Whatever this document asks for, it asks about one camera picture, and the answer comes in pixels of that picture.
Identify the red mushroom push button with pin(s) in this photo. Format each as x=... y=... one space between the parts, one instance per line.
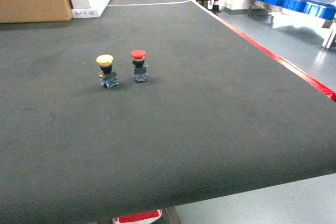
x=139 y=65

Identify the yellow mushroom push button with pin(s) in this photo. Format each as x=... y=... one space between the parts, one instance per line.
x=108 y=77

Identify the white flat box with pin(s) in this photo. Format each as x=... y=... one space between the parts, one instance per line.
x=98 y=6

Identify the blue bins on far shelf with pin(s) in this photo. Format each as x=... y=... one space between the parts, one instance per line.
x=311 y=7

